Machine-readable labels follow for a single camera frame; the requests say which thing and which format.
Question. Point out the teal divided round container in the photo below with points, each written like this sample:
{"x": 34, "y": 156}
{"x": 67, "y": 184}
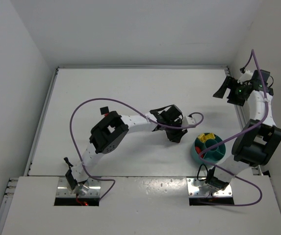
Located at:
{"x": 214, "y": 155}

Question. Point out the yellow lego piece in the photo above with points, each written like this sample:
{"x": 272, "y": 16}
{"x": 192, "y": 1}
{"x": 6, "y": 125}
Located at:
{"x": 202, "y": 138}

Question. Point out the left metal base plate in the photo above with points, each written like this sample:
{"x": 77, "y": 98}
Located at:
{"x": 89, "y": 189}

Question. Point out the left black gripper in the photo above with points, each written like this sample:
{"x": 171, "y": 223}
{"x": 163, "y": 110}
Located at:
{"x": 175, "y": 133}

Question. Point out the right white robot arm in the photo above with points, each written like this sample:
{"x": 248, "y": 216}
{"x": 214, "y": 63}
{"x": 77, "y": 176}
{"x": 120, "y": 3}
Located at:
{"x": 259, "y": 138}

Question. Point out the metal base plate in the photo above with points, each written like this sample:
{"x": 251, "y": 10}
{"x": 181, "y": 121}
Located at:
{"x": 89, "y": 189}
{"x": 199, "y": 189}

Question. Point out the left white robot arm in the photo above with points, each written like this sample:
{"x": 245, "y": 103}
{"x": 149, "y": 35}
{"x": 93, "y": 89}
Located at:
{"x": 108, "y": 133}

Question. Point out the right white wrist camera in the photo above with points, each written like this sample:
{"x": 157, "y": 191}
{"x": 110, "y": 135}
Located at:
{"x": 246, "y": 76}

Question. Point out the red lego piece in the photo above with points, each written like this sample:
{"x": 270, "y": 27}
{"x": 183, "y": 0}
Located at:
{"x": 198, "y": 151}

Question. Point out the yellow lego plate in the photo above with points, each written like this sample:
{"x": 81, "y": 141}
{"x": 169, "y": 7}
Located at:
{"x": 209, "y": 136}

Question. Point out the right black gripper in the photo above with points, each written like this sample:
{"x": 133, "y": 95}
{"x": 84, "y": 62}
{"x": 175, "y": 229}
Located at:
{"x": 232, "y": 93}

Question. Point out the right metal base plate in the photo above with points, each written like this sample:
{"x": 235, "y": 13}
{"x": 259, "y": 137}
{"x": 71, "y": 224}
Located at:
{"x": 199, "y": 189}

